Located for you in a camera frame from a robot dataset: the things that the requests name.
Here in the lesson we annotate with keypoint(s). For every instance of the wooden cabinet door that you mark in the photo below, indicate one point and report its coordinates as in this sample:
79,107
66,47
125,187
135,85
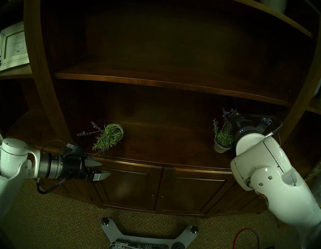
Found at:
128,186
191,191

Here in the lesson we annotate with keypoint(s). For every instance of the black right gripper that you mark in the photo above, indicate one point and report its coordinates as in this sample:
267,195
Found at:
238,118

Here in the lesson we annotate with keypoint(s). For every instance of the black star knob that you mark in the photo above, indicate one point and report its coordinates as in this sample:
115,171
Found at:
105,221
194,229

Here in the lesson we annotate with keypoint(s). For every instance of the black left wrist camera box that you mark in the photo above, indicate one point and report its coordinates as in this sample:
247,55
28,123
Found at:
77,150

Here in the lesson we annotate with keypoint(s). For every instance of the white framed certificate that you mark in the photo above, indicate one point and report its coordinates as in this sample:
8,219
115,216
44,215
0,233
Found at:
14,47

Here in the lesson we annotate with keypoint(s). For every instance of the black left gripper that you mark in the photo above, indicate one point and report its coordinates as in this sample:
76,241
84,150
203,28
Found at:
74,167

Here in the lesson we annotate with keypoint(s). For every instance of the dark wooden bookshelf cabinet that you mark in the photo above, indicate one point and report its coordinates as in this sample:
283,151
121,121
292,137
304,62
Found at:
159,142

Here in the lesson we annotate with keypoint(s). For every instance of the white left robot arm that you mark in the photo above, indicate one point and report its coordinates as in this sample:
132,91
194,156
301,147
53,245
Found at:
5,168

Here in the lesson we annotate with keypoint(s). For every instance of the gray robot base plate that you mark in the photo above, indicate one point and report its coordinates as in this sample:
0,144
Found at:
140,239

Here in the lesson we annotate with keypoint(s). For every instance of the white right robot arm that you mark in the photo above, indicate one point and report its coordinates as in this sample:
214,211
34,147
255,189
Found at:
272,173

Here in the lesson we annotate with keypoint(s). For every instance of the fake lavender plant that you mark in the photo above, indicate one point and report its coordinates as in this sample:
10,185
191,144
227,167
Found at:
223,138
108,138

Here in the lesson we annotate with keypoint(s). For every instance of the large white ceramic vase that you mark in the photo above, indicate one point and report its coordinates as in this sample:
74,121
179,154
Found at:
272,3

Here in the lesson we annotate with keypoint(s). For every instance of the black power strip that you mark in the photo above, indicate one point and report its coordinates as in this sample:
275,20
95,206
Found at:
150,247

